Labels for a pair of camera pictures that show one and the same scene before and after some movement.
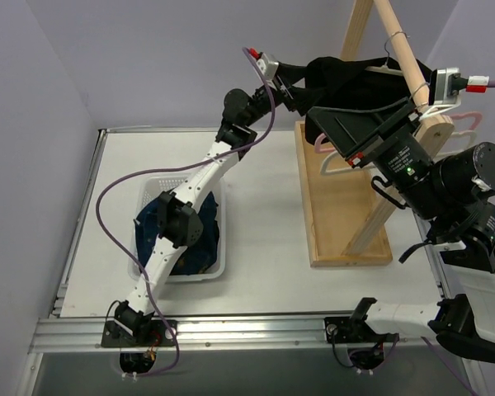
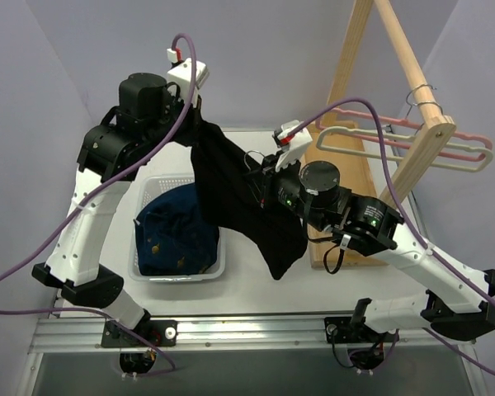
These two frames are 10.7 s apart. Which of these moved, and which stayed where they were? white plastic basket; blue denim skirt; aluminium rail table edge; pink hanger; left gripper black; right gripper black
Moved: pink hanger; right gripper black; left gripper black
Stayed: blue denim skirt; aluminium rail table edge; white plastic basket
